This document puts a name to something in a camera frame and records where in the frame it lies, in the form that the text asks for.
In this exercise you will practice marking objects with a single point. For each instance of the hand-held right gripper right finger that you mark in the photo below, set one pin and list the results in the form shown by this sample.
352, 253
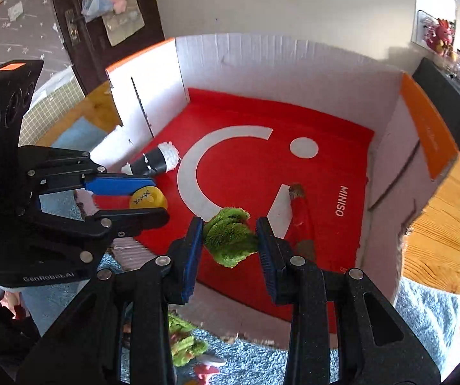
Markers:
268, 264

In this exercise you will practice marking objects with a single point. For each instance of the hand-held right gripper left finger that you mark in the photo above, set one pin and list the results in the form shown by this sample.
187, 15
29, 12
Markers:
192, 256

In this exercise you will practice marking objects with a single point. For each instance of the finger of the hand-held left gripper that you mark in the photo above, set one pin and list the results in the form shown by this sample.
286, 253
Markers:
133, 220
117, 184

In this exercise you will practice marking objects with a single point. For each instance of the yellow round lid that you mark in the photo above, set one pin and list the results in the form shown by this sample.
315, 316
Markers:
154, 201

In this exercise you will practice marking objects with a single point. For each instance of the green plush lettuce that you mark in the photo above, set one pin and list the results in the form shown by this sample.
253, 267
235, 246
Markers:
230, 240
182, 343

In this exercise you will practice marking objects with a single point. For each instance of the white and orange cardboard box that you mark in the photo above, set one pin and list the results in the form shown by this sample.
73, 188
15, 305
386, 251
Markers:
278, 64

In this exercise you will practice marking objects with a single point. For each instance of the black and white sushi plush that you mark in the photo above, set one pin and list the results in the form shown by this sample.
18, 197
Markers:
154, 160

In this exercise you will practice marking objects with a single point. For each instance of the red sausage toy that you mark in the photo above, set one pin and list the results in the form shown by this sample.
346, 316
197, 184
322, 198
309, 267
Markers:
300, 216

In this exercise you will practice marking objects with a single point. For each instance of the white grid-pattern cloth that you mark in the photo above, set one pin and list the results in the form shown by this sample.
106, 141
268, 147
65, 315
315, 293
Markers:
53, 96

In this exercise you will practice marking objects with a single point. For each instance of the grey star-printed cloth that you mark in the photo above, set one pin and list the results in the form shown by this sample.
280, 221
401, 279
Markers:
21, 44

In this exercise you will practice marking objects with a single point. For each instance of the dark brown door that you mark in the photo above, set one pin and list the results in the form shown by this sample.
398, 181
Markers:
73, 60

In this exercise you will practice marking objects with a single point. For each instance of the red bag with white print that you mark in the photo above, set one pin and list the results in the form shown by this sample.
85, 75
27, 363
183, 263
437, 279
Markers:
246, 112

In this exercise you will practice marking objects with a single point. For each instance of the clear plastic bag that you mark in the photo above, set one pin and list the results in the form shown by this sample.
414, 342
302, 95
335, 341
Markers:
93, 5

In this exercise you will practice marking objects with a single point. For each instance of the beige cloth pouch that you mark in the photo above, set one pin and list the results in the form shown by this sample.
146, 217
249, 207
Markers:
123, 26

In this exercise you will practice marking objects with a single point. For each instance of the blue fluffy rug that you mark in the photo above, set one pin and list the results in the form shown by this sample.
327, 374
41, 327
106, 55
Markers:
426, 313

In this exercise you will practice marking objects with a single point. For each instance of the black cabinet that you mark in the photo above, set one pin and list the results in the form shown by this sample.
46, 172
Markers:
446, 100

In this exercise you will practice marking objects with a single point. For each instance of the red dragon figure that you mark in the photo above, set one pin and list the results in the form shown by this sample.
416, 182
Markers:
440, 34

